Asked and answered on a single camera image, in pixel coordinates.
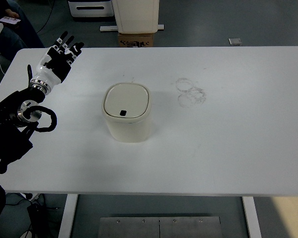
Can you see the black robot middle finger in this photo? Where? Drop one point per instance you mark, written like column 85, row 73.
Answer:
column 58, row 42

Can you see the white grey appliance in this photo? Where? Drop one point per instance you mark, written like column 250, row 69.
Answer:
column 91, row 8

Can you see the cream trash can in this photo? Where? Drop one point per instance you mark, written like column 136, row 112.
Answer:
column 126, row 108

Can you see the seated person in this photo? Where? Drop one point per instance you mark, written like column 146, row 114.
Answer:
column 22, row 35

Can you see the white metal bar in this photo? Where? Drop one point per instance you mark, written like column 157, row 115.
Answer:
column 132, row 29

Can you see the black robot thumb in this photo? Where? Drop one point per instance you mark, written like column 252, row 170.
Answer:
column 75, row 49

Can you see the white table leg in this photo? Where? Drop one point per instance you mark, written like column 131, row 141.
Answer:
column 68, row 216
column 251, row 217

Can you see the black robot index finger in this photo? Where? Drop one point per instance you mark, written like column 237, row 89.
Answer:
column 67, row 42

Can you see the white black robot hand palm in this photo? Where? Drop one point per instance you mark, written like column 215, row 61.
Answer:
column 52, row 68

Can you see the cardboard box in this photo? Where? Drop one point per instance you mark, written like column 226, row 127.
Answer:
column 135, row 40

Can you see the white left table leg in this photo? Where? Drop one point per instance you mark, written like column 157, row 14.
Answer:
column 68, row 216

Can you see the small grey floor plate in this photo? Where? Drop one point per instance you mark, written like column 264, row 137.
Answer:
column 235, row 41

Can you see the white right table leg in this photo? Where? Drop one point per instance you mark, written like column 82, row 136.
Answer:
column 251, row 217

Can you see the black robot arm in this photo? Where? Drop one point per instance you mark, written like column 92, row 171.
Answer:
column 21, row 113

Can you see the smartphone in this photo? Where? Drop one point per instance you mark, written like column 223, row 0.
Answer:
column 10, row 21

